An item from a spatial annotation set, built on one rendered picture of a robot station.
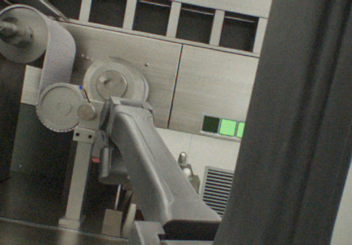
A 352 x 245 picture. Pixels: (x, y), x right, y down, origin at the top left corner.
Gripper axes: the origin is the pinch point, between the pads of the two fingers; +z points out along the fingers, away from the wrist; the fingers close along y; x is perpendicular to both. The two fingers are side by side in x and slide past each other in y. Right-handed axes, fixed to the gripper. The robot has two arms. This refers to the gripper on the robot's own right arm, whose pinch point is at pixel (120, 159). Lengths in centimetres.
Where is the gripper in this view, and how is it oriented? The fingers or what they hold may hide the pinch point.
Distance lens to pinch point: 86.3
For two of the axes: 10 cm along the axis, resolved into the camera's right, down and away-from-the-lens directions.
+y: 9.9, 1.7, 0.2
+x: 1.5, -8.9, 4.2
